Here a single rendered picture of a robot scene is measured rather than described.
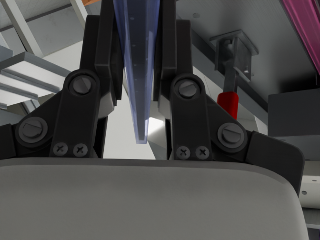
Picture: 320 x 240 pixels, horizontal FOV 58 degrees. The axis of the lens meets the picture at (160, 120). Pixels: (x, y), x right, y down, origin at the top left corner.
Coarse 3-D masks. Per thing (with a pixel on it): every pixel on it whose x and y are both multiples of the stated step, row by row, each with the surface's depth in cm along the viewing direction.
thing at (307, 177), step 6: (306, 162) 39; (312, 162) 38; (318, 162) 38; (306, 168) 39; (312, 168) 38; (318, 168) 38; (306, 174) 38; (312, 174) 38; (318, 174) 37; (306, 180) 43; (312, 180) 41; (318, 180) 41
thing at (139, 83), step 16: (128, 0) 8; (144, 0) 8; (128, 16) 9; (144, 16) 9; (128, 32) 10; (144, 32) 10; (128, 48) 11; (144, 48) 11; (128, 64) 13; (144, 64) 13; (128, 80) 15; (144, 80) 15; (144, 96) 17; (144, 112) 21; (144, 128) 27
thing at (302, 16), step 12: (288, 0) 17; (300, 0) 17; (312, 0) 18; (300, 12) 18; (312, 12) 18; (300, 24) 19; (312, 24) 19; (300, 36) 20; (312, 36) 20; (312, 48) 22; (312, 60) 23
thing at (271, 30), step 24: (192, 0) 20; (216, 0) 20; (240, 0) 19; (264, 0) 19; (192, 24) 22; (216, 24) 22; (240, 24) 22; (264, 24) 21; (288, 24) 21; (264, 48) 25; (288, 48) 24; (264, 72) 29; (288, 72) 28; (312, 72) 28; (264, 96) 35
